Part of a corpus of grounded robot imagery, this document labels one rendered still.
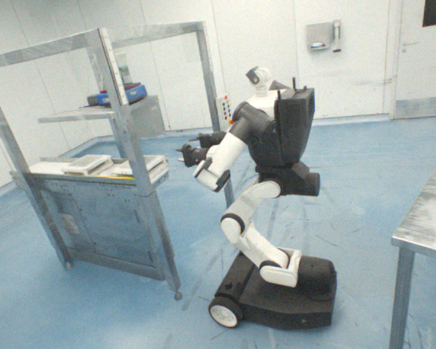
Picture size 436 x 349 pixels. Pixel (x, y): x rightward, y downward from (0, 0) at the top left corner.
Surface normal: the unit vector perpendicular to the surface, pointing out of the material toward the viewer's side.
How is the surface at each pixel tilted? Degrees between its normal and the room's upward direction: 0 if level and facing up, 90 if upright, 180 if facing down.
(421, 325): 0
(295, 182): 90
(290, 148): 91
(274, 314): 90
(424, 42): 90
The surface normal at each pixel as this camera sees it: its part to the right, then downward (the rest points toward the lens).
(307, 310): -0.17, -0.90
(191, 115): -0.30, 0.44
